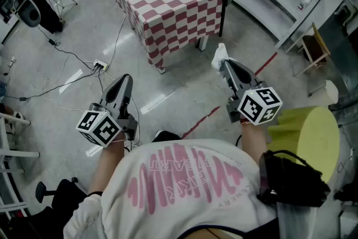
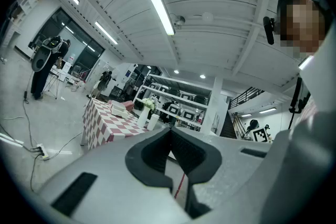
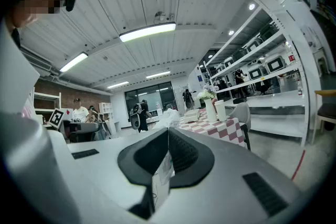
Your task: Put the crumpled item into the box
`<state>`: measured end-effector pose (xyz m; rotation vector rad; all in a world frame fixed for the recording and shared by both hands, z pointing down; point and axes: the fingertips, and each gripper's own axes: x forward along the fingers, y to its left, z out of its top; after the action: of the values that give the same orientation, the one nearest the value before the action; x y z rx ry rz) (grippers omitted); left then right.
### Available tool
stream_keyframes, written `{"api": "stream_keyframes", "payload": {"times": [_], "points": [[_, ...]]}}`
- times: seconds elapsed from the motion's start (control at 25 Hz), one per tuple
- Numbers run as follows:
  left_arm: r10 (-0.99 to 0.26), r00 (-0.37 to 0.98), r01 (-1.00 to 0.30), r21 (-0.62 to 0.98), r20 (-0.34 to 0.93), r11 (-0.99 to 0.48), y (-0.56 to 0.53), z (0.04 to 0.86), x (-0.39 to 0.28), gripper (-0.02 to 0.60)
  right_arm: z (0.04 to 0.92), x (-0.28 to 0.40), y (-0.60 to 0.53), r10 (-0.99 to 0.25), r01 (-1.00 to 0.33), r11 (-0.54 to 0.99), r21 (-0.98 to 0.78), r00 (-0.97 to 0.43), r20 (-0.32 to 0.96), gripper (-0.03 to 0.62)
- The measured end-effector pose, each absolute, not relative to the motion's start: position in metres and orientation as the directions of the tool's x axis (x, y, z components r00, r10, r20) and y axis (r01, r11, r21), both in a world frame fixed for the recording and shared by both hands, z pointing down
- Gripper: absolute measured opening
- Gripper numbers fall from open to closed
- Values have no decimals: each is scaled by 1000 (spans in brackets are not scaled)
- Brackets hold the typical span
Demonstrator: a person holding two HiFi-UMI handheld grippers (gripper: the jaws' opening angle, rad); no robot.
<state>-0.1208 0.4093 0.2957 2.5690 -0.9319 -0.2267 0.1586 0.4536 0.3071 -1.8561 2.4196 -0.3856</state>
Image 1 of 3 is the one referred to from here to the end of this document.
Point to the person's black shoe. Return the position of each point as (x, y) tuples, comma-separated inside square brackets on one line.
[(166, 136)]

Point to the yellow round stool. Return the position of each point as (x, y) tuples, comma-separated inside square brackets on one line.
[(319, 137)]

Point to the black shoulder pouch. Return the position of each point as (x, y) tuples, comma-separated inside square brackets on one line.
[(291, 182)]

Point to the person's right forearm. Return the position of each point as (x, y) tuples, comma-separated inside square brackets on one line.
[(253, 142)]

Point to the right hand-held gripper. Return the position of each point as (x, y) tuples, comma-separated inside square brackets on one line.
[(258, 106)]

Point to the white cylinder roll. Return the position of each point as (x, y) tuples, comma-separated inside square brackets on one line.
[(331, 91)]

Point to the red white checkered table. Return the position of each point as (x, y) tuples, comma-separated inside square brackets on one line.
[(173, 11)]

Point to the white tissue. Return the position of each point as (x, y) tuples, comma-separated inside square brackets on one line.
[(219, 56)]

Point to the white metal frame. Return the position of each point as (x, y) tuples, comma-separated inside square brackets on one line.
[(14, 154)]

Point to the white power strip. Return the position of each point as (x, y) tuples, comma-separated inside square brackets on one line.
[(100, 65)]

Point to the person's white printed shirt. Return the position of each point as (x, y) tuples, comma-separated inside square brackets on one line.
[(181, 190)]

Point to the grey egg-shaped chair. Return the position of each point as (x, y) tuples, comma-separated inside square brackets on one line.
[(29, 12)]

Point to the person's left forearm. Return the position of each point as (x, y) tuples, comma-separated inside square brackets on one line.
[(107, 165)]

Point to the black office chair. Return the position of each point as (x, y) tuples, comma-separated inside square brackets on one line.
[(47, 204)]

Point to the thin gold bangle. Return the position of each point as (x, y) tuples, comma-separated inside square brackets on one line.
[(120, 140)]

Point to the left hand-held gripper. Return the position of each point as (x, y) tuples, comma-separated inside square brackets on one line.
[(98, 127)]

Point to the wooden frame stand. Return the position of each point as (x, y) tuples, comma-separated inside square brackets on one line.
[(314, 49)]

